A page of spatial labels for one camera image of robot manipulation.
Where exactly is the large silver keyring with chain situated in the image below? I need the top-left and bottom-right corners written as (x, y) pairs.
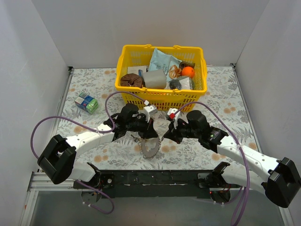
top-left (131, 135), bottom-right (161, 159)

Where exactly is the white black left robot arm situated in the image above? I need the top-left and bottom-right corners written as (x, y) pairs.
top-left (37, 104), bottom-right (160, 188)

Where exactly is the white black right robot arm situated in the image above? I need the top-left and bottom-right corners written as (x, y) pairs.
top-left (163, 108), bottom-right (301, 208)

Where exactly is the blue green carton pack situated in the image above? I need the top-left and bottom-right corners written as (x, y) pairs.
top-left (74, 92), bottom-right (98, 114)

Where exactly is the clear bag with dark item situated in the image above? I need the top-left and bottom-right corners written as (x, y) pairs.
top-left (167, 76), bottom-right (195, 90)

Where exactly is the grey paper roll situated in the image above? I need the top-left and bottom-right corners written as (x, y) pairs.
top-left (142, 69), bottom-right (166, 89)

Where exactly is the white box in basket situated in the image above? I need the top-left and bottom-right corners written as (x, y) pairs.
top-left (127, 65), bottom-right (148, 75)

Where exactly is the orange fruit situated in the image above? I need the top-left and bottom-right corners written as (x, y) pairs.
top-left (181, 66), bottom-right (195, 78)

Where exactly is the yellow plastic shopping basket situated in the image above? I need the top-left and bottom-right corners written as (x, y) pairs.
top-left (115, 44), bottom-right (207, 111)

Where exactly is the brown wrapped snack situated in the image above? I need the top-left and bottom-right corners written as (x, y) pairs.
top-left (179, 61), bottom-right (195, 69)

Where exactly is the light blue snack bag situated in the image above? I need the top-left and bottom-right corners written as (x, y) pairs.
top-left (149, 48), bottom-right (182, 81)

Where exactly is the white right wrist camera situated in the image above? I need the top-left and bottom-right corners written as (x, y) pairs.
top-left (166, 108), bottom-right (181, 122)

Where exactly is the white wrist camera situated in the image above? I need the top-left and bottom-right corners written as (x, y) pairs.
top-left (166, 108), bottom-right (181, 122)
top-left (143, 105), bottom-right (158, 118)

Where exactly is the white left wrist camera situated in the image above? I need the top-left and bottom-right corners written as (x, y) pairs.
top-left (143, 105), bottom-right (158, 118)

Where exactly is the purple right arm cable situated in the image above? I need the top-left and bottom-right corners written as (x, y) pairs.
top-left (176, 101), bottom-right (250, 226)

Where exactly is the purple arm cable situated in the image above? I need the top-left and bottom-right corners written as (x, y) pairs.
top-left (30, 91), bottom-right (149, 215)
top-left (176, 101), bottom-right (250, 226)

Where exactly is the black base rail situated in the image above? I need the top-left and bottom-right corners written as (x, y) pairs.
top-left (84, 170), bottom-right (232, 198)

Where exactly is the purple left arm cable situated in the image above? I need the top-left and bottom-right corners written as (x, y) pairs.
top-left (30, 91), bottom-right (149, 215)

